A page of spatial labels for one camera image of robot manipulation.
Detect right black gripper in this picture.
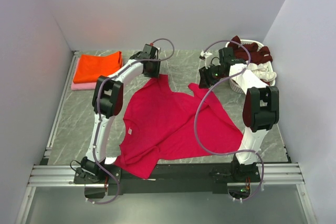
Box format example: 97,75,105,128
198,63,227,89

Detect crimson pink t shirt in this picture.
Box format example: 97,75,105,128
115,74,243,179

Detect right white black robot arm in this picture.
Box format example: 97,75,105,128
199,48,279,182

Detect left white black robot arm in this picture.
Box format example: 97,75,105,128
75,43,160,184

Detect white crumpled garment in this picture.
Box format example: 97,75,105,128
247,61,277,82

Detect dark maroon garment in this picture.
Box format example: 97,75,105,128
228,36,273,65

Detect folded orange t shirt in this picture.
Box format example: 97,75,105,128
73,51,123,84

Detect white plastic laundry basket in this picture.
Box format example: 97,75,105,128
225,39,276,93

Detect folded light pink t shirt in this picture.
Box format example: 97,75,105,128
70,58,98,91

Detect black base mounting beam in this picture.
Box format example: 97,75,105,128
73,163,261,199

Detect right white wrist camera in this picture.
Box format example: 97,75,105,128
199,51,214,69

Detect aluminium frame rail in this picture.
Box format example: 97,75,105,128
17,51,307,223

